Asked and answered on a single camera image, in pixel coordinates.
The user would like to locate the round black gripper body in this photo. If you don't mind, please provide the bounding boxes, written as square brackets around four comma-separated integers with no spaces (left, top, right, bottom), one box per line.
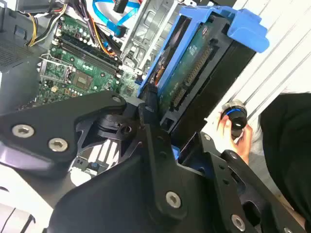
[48,155,221,233]

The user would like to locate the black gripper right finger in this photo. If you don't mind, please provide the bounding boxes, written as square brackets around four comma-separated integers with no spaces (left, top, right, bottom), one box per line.
[198,133,306,233]

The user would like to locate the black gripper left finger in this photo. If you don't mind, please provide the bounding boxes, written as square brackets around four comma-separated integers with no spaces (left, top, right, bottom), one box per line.
[0,91,188,221]

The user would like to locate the round black tool blue ring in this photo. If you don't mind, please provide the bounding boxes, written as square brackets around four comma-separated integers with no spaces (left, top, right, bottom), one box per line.
[221,100,248,140]

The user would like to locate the hard disk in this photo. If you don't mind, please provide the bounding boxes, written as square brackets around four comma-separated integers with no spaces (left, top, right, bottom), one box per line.
[137,5,270,115]

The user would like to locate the person's hand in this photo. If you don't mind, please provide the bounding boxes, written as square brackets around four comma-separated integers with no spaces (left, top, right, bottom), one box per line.
[217,113,253,165]

